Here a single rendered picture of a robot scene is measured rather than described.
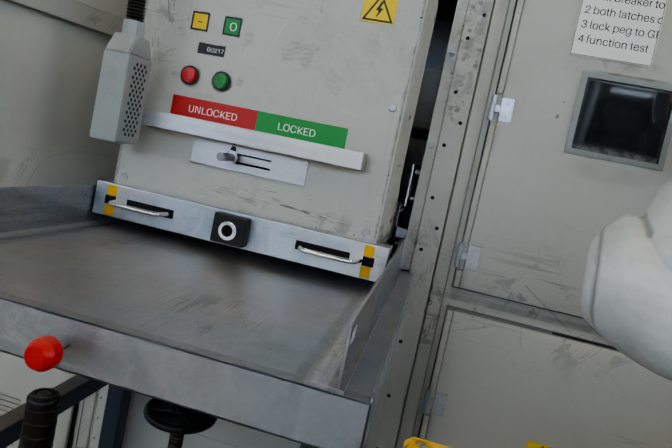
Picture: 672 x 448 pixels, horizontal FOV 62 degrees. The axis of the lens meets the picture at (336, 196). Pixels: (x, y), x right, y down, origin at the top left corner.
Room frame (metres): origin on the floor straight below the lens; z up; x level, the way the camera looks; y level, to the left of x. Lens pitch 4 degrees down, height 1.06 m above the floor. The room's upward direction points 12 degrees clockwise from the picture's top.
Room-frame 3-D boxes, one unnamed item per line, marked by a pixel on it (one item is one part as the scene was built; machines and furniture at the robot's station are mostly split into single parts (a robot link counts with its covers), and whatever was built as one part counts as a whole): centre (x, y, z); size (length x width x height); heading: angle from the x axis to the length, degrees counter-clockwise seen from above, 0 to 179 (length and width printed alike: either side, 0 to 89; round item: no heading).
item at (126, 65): (0.94, 0.38, 1.09); 0.08 x 0.05 x 0.17; 169
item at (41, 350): (0.52, 0.24, 0.82); 0.04 x 0.03 x 0.03; 170
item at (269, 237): (0.98, 0.16, 0.90); 0.54 x 0.05 x 0.06; 79
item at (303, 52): (0.96, 0.16, 1.15); 0.48 x 0.01 x 0.48; 79
